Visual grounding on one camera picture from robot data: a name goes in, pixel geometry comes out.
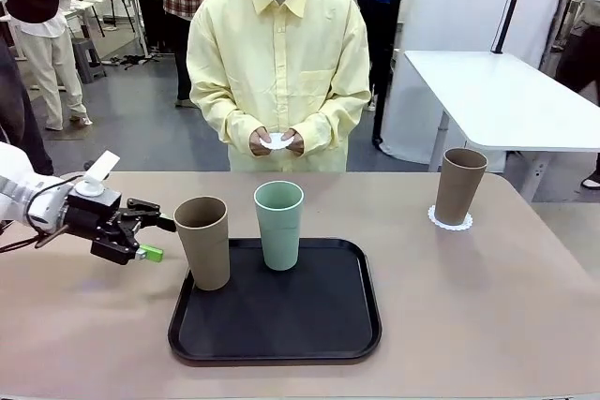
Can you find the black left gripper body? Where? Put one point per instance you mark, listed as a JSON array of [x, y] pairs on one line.
[[86, 217]]

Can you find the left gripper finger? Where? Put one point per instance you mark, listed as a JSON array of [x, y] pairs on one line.
[[143, 215], [119, 247]]

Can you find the tall brown paper cup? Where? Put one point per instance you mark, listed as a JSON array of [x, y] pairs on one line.
[[457, 194], [206, 255]]

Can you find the white paper doily coaster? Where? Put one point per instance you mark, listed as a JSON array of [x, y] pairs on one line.
[[276, 141], [431, 215]]

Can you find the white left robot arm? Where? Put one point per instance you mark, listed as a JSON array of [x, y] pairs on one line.
[[19, 198]]

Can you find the person's left forearm yellow sleeve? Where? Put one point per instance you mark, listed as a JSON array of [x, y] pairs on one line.
[[319, 130]]

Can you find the person's right forearm yellow sleeve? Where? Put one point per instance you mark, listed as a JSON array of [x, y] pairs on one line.
[[236, 130]]

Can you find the person's right hand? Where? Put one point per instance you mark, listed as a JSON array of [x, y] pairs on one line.
[[257, 144]]

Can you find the person's left hand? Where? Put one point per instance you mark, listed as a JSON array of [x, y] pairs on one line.
[[297, 144]]

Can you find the bystander in dark clothes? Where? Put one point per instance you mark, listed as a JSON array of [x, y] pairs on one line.
[[19, 114]]

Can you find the tall mint green cup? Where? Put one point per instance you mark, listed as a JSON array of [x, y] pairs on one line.
[[279, 241]]

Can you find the grey step stool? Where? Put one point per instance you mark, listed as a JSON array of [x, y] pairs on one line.
[[89, 60]]

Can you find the black plastic serving tray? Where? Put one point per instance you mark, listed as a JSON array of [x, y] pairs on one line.
[[281, 320]]

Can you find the bystander in beige trousers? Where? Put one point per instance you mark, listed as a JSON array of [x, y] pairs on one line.
[[47, 44]]

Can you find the person in yellow shirt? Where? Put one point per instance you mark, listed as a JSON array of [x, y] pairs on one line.
[[276, 67]]

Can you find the bystander in dark jacket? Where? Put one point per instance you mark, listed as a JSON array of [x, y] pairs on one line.
[[382, 6]]

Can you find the white side table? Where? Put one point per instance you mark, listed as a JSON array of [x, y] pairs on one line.
[[492, 100]]

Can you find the black stand pole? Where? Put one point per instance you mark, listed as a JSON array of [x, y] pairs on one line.
[[508, 6]]

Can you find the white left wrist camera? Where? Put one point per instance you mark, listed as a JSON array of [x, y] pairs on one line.
[[91, 188]]

